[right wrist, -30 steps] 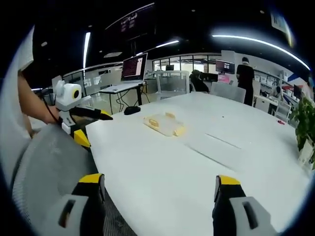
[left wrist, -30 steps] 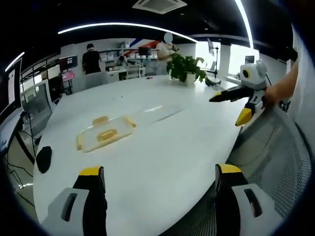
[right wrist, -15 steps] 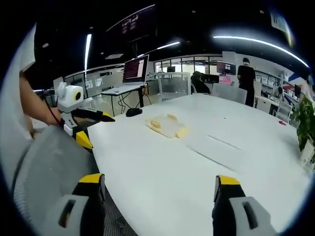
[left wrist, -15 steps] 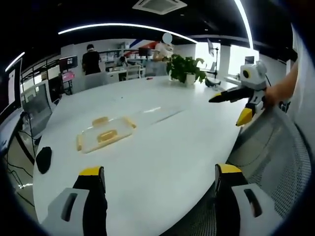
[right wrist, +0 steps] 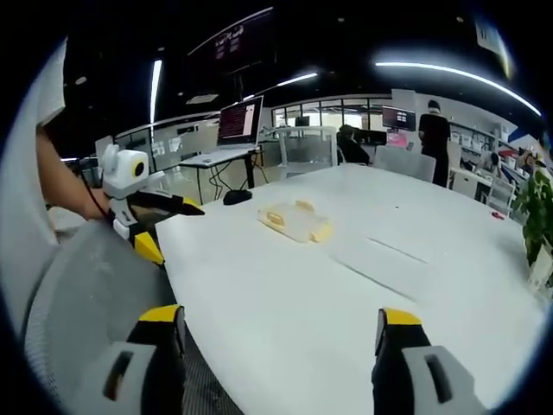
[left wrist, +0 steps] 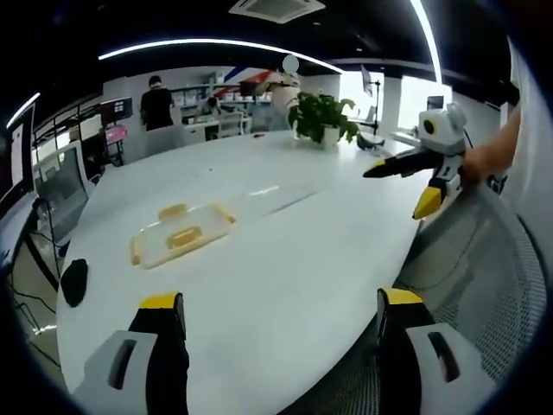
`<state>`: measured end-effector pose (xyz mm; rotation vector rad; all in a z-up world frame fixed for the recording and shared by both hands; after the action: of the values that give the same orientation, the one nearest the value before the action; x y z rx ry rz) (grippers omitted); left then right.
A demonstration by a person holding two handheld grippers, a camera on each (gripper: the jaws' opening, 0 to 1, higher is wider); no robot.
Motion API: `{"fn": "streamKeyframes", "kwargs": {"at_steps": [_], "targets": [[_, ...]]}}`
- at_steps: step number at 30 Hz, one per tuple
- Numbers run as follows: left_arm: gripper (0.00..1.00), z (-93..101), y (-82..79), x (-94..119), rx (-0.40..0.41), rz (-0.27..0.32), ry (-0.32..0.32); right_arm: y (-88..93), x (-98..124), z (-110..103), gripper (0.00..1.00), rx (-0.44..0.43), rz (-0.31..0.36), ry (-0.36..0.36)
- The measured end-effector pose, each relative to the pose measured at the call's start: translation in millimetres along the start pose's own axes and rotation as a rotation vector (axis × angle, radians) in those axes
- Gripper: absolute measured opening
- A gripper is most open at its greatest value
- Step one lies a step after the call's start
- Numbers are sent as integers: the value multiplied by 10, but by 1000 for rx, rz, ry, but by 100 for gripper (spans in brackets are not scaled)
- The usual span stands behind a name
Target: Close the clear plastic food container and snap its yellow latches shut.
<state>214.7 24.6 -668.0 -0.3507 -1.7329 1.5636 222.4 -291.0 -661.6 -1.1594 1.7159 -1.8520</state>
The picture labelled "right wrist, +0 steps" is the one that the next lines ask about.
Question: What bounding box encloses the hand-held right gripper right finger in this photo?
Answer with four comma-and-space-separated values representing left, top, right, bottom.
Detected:
371, 307, 488, 415

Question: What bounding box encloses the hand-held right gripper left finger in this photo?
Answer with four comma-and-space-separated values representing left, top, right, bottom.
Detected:
102, 304, 188, 415

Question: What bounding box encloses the yellow plastic buckle part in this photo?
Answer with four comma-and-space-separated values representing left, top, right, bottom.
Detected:
307, 217, 335, 245
257, 205, 289, 231

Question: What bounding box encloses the white standing desk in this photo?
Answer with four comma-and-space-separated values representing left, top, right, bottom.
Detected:
178, 147, 264, 205

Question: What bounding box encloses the black computer mouse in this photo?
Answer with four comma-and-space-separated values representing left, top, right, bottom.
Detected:
222, 189, 253, 206

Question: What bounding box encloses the long ceiling light strip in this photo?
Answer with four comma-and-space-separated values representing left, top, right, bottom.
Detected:
149, 59, 163, 125
242, 72, 319, 102
374, 61, 543, 117

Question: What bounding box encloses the open silver laptop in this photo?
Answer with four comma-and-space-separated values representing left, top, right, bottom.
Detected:
189, 95, 265, 166

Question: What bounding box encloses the person's white shirt sleeve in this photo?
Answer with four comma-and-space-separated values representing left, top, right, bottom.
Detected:
16, 37, 69, 129

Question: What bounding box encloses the clear plastic pouch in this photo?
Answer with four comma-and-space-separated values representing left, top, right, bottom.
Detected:
258, 199, 332, 243

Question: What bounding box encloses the white mesh office chair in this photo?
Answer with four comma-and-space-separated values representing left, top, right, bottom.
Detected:
275, 125, 339, 179

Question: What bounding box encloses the white plant pot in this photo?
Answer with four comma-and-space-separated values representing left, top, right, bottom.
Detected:
526, 242, 553, 291

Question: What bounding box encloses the hanging dark display screen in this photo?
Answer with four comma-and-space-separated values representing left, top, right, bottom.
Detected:
187, 7, 278, 82

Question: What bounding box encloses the green potted plant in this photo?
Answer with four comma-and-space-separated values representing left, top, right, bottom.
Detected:
511, 166, 553, 268

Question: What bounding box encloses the black computer monitor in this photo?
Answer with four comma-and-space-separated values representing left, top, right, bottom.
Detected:
381, 105, 417, 131

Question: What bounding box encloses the hanging ceiling sign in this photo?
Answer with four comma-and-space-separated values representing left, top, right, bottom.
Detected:
474, 16, 516, 80

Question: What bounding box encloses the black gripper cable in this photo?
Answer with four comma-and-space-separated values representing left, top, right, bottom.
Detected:
83, 176, 110, 218

